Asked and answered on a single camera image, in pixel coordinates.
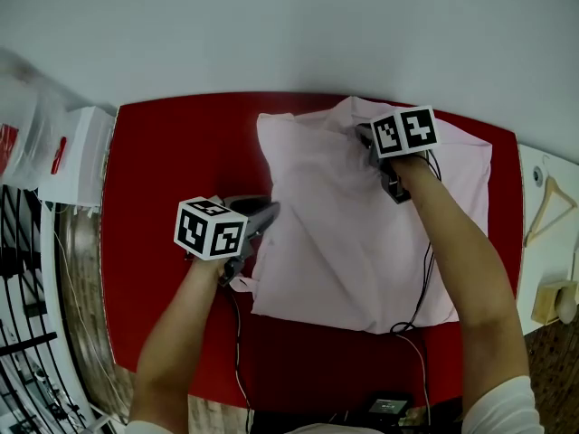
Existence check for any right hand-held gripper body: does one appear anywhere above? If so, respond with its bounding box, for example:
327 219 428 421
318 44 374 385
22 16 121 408
355 105 442 205

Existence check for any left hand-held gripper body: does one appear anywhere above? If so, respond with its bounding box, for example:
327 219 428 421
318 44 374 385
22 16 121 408
174 194 281 288

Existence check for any pink robe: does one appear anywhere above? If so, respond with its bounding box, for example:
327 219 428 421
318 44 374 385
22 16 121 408
251 96 494 335

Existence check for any person's right forearm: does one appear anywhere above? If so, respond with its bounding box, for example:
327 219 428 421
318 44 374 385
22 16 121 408
391 151 531 401

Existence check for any person's left forearm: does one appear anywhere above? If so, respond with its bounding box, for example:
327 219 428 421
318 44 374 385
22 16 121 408
128 258 227 424

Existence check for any red tablecloth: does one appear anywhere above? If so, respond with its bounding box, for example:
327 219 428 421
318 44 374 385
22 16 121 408
100 90 526 413

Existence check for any wooden clothes hanger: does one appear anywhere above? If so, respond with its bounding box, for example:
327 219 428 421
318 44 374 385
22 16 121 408
523 155 579 248

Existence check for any white side table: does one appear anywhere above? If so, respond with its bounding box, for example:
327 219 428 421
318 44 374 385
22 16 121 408
515 143 579 336

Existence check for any clear water jug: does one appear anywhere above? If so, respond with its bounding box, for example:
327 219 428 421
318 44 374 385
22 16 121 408
0 47 69 192

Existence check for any black metal railing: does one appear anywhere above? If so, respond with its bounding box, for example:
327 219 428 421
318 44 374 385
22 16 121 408
0 183 91 434

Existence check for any light wooden box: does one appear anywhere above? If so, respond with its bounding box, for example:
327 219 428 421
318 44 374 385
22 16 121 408
530 280 575 326

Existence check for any black device with screen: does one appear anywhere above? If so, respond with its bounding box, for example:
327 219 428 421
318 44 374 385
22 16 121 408
365 392 413 420

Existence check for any person's white shirt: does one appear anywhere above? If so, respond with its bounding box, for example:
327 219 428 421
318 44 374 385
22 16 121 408
124 374 551 434

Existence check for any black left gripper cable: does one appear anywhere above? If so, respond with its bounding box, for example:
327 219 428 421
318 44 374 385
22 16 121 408
228 289 254 434

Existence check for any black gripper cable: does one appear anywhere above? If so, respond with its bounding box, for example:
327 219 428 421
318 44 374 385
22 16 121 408
228 289 254 434
389 149 443 427

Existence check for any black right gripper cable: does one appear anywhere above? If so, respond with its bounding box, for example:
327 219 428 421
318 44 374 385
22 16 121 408
389 149 443 427

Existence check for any white floor cable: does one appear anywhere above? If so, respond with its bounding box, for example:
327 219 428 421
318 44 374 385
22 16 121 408
53 231 130 424

